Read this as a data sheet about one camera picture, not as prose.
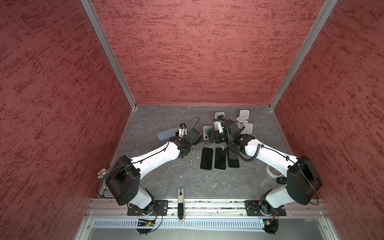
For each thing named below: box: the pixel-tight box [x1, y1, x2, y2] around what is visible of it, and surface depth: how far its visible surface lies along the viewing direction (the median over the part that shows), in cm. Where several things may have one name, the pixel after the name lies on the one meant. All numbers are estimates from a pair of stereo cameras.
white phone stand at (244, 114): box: [236, 110, 250, 124], surface depth 106 cm
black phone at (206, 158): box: [200, 147, 214, 170], surface depth 94 cm
